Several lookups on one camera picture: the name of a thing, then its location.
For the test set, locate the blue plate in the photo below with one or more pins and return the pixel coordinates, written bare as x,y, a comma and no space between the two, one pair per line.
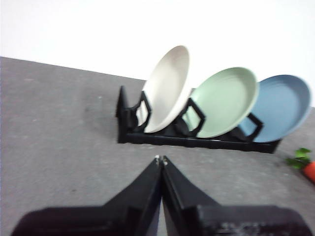
280,110

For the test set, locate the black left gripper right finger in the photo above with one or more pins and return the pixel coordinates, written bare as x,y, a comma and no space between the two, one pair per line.
197,216

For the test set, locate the black plate rack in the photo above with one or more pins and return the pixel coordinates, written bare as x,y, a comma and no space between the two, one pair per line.
172,141

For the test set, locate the white plate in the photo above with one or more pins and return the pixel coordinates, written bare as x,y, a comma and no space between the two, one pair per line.
167,86

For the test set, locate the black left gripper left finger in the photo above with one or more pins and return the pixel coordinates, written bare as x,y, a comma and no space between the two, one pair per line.
118,216

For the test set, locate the green plate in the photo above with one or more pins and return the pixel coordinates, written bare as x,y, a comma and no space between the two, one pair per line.
221,103

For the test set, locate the orange carrot with green leaves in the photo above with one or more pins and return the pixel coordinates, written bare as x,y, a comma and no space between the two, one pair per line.
310,170

